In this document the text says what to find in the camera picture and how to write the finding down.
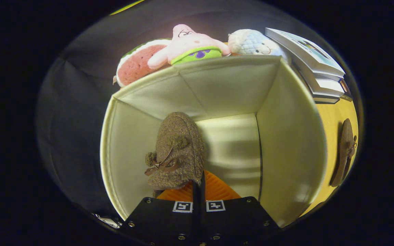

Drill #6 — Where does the white sheep plush toy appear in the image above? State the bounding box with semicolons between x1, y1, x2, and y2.
228;29;290;65

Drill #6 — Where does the pink starfish plush toy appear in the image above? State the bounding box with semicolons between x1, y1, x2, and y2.
147;24;232;70

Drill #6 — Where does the brown fuzzy shoe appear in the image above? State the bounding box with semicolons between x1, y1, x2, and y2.
145;112;206;199
330;118;358;188

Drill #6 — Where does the watermelon slice plush toy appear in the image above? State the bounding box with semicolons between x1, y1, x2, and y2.
113;39;172;87

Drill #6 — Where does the grey fabric storage box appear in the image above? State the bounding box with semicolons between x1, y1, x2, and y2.
100;55;327;228

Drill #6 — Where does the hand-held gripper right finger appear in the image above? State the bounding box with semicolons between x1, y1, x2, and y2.
200;170;280;246

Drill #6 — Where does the white photo cover book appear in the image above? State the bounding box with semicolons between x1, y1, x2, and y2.
265;27;345;77

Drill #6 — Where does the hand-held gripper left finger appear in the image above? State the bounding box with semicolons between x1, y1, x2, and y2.
120;181;200;246

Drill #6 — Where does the thick white book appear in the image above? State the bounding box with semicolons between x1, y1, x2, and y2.
312;92;341;104
293;61;345;95

